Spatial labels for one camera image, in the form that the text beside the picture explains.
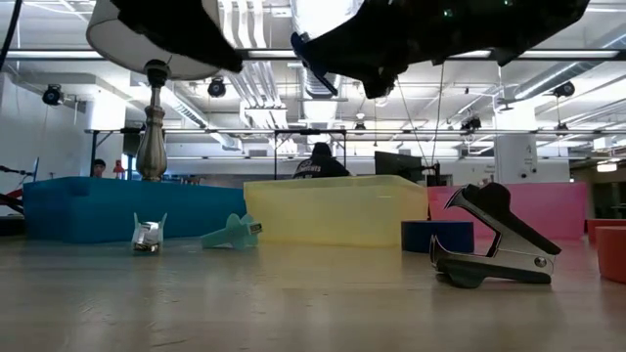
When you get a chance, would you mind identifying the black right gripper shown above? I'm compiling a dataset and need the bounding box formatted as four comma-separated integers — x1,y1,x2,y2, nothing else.
294,0,591,100

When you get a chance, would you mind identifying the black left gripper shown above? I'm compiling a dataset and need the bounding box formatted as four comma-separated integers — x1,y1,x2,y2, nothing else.
110,0,245,74

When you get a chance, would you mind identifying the mint staple remover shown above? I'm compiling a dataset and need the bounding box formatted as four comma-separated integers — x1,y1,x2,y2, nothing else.
200,212,264,250
130,211,168,254

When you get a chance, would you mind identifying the black staple remover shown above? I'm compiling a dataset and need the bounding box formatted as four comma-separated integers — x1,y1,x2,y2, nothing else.
428,182,562,289

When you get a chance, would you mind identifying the blue tape roll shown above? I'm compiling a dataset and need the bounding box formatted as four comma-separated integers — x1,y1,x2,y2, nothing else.
401,220,475,254

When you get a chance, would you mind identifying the black computer monitor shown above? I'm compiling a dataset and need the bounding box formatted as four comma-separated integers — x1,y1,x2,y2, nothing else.
374,151,441,188

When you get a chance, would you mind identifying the white shade silver table lamp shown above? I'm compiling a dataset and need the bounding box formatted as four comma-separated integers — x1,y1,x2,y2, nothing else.
86,0,225,183

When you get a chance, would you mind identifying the yellow plastic bin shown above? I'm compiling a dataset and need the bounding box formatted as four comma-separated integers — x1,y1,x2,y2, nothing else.
243,174,429,248

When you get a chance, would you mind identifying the black overhead light bar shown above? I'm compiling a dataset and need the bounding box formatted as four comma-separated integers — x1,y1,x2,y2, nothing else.
0,47,626,63

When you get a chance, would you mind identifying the teal plastic bin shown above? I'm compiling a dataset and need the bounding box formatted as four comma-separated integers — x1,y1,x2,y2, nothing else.
22,176,247,244

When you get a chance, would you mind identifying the pink plastic bin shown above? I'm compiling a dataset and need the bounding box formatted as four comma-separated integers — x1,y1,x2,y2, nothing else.
426,182,589,242

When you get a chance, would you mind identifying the red and black stand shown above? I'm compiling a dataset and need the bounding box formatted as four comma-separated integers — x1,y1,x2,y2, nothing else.
0,155,41,217

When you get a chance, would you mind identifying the silver ceiling air duct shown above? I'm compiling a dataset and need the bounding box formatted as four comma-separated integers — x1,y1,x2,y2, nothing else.
291,0,361,123

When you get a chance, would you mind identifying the black frame background table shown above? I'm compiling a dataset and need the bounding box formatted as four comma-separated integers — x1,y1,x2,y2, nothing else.
85,127,349,180

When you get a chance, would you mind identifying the thin hanging cable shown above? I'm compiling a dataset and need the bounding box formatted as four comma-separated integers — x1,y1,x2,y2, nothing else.
429,62,447,167

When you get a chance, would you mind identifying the black left camera cable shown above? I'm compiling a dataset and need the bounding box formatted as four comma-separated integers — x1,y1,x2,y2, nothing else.
0,0,24,72

